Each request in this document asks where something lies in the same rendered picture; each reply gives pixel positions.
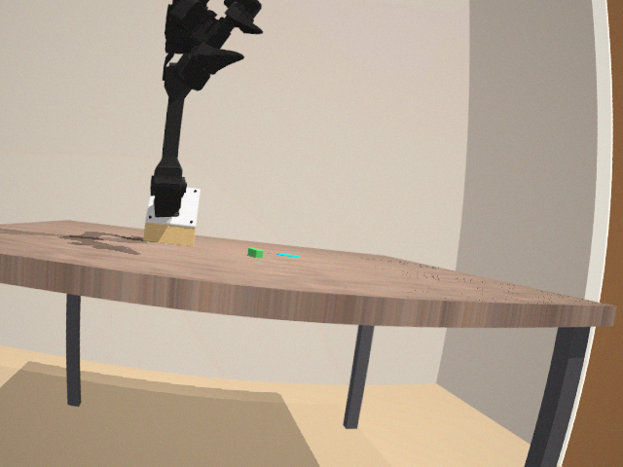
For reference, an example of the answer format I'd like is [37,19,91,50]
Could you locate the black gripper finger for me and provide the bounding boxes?
[225,1,264,34]
[193,43,245,75]

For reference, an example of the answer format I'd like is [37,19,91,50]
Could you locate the green rectangular post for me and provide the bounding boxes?
[248,248,263,258]

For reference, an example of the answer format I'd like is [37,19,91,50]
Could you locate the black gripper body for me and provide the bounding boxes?
[172,0,262,90]

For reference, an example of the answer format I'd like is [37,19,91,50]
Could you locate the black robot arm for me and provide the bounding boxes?
[150,0,217,217]

